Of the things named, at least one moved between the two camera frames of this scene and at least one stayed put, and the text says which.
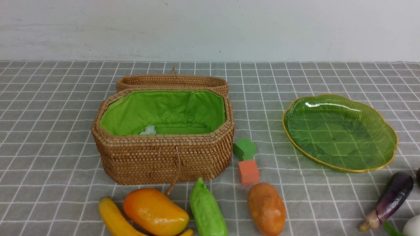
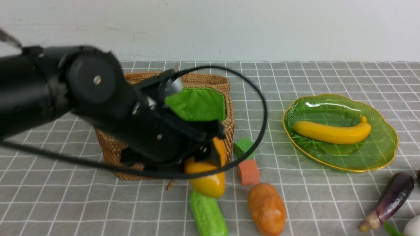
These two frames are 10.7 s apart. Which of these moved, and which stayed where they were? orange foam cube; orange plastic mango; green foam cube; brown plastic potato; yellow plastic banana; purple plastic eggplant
Moved: orange plastic mango; yellow plastic banana
Stayed: green foam cube; brown plastic potato; orange foam cube; purple plastic eggplant
